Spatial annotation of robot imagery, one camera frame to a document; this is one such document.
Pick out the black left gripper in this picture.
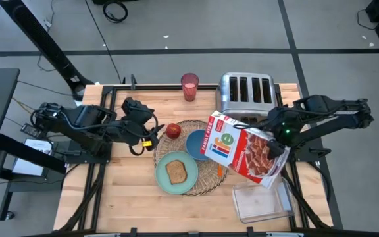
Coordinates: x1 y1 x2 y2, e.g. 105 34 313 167
125 120 166 152

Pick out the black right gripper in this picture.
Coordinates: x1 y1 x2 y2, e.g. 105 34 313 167
265 110 297 161

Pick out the red apple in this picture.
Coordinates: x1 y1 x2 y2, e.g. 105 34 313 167
165 122 182 140

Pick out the brown toast slice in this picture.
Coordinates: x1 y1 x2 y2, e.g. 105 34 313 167
164 159 188 185

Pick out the green plate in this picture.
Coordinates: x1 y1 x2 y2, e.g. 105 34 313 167
155 150 199 195

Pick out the red cereal box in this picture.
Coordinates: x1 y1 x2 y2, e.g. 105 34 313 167
199 110 291 190

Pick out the pink plastic cup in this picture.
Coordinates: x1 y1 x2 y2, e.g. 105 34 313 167
180 72 200 102

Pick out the blue bowl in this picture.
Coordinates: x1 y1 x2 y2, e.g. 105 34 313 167
185 129 212 161

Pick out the clear plastic container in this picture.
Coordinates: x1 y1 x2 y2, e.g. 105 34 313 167
231 174 297 224

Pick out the round woven placemat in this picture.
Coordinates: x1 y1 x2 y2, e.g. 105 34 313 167
152 119 232 197

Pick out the silver four-slot toaster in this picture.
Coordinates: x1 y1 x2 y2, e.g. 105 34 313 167
215 72 280 126

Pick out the white paper sheet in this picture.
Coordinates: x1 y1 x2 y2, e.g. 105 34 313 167
11 138 55 177

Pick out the black stand pole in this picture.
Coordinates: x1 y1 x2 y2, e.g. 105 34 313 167
0 0 95 101

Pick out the black metal table frame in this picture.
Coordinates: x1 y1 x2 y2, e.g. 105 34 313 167
57 84 332 237

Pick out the black floor cable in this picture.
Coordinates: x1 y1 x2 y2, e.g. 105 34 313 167
84 0 124 84

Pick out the coiled black cable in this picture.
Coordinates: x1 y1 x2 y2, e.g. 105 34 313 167
102 1 128 24

